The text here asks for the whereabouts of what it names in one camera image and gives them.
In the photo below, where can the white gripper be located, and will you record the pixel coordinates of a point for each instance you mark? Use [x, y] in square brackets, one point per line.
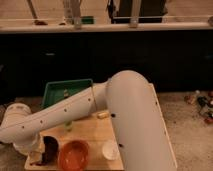
[35, 144]

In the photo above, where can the purple bowl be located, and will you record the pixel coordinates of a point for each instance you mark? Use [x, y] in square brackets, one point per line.
[51, 150]

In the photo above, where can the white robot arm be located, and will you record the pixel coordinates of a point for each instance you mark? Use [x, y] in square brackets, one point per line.
[136, 116]

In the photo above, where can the orange bowl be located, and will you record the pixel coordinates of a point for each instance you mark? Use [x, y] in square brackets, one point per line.
[73, 156]

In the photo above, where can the small green object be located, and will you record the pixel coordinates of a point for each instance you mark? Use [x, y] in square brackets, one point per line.
[68, 126]

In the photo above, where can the green plastic tray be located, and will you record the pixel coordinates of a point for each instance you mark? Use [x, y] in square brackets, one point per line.
[57, 91]

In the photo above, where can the yellow banana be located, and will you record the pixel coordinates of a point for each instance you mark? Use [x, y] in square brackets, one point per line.
[102, 115]

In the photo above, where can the white translucent cup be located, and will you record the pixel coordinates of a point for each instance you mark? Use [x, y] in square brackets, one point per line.
[110, 150]

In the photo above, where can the pile of floor items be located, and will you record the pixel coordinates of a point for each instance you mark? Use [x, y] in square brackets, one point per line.
[204, 102]

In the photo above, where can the white long counter rail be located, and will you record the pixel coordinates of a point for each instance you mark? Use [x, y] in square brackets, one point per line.
[108, 28]

